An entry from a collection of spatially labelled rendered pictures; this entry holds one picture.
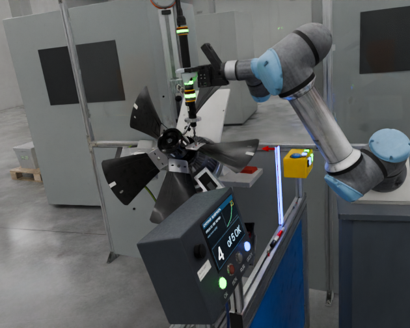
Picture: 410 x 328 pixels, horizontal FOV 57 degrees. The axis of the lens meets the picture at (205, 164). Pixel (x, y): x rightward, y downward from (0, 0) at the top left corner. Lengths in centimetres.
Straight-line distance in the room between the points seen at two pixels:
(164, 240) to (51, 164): 377
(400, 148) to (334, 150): 20
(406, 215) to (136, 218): 202
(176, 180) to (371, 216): 74
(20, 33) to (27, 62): 27
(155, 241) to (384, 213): 85
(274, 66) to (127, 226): 219
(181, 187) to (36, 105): 299
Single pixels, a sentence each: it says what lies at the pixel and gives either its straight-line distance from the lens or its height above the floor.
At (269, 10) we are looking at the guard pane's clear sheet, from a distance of 215.
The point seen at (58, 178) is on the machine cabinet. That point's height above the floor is 37.
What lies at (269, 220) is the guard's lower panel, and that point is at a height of 50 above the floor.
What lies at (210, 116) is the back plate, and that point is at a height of 125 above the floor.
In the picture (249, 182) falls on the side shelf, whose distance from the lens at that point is 203.
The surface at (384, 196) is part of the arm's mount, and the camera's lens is 143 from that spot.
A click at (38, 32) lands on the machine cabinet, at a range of 417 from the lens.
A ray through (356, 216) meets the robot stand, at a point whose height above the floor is 99.
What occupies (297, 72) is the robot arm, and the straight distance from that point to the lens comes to 107.
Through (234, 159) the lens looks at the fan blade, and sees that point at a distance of 145.
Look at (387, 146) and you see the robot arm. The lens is 125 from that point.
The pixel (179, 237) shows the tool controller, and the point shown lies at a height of 125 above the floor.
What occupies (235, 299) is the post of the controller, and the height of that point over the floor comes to 89.
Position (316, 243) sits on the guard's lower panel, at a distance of 240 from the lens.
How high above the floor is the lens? 158
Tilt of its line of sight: 17 degrees down
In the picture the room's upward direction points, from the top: 6 degrees counter-clockwise
